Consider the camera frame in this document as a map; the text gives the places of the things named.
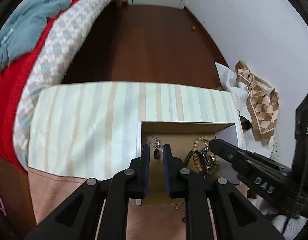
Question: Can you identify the wooden bead bracelet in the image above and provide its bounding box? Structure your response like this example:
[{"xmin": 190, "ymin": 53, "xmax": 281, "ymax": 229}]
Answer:
[{"xmin": 192, "ymin": 135, "xmax": 220, "ymax": 174}]

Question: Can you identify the silver gemstone necklace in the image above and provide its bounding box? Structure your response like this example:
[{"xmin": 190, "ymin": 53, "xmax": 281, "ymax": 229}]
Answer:
[{"xmin": 144, "ymin": 135, "xmax": 166, "ymax": 153}]

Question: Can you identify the black smartwatch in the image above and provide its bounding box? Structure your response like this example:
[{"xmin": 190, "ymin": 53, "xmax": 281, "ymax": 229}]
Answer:
[{"xmin": 183, "ymin": 150, "xmax": 207, "ymax": 178}]

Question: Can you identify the white cardboard box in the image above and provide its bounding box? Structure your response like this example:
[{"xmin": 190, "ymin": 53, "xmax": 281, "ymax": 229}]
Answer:
[{"xmin": 135, "ymin": 120, "xmax": 243, "ymax": 207}]

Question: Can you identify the brown geometric scarf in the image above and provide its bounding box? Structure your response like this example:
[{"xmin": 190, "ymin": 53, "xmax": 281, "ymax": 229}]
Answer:
[{"xmin": 235, "ymin": 61, "xmax": 280, "ymax": 141}]

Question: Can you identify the white cloth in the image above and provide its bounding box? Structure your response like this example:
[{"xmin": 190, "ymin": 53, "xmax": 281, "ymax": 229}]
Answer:
[{"xmin": 215, "ymin": 63, "xmax": 275, "ymax": 157}]

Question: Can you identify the striped table cover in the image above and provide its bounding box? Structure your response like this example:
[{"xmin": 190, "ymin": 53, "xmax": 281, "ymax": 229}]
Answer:
[{"xmin": 28, "ymin": 82, "xmax": 245, "ymax": 180}]

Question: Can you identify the red blanket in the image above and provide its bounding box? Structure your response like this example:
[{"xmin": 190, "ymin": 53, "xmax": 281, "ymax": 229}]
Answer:
[{"xmin": 0, "ymin": 0, "xmax": 95, "ymax": 176}]

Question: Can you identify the checkered bed sheet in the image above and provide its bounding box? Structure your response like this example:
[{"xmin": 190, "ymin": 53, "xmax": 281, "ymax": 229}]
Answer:
[{"xmin": 12, "ymin": 0, "xmax": 111, "ymax": 168}]

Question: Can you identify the blue-grey quilt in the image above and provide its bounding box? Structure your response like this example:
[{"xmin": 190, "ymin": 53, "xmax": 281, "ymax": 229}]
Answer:
[{"xmin": 0, "ymin": 0, "xmax": 72, "ymax": 70}]

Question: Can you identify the white wall socket strip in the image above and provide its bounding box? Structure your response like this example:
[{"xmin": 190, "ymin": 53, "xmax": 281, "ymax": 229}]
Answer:
[{"xmin": 270, "ymin": 135, "xmax": 281, "ymax": 161}]

